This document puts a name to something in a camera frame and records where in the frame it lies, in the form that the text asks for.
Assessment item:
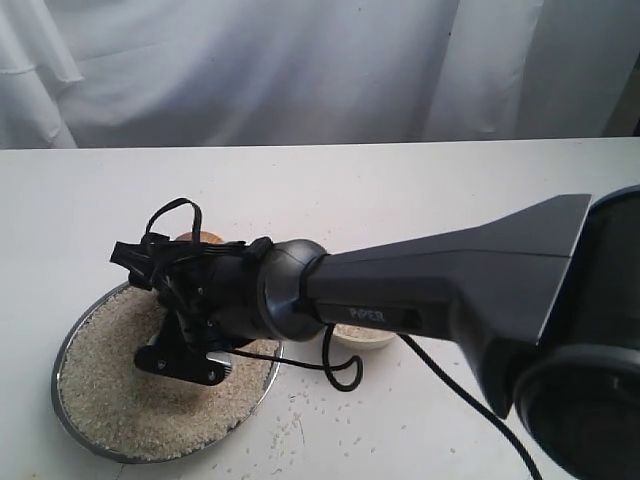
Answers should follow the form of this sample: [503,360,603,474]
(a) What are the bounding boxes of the white backdrop cloth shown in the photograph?
[1,1,639,149]

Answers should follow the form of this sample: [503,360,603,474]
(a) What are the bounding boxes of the brown wooden cup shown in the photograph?
[174,231,224,244]

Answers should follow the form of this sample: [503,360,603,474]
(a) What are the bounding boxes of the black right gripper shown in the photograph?
[110,238,265,350]

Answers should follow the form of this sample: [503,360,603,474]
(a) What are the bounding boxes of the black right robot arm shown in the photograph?
[111,186,639,479]

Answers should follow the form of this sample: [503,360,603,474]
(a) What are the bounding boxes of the white bowl of rice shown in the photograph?
[333,325,396,351]

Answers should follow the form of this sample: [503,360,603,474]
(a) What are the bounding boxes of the metal plate of rice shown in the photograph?
[50,283,283,464]

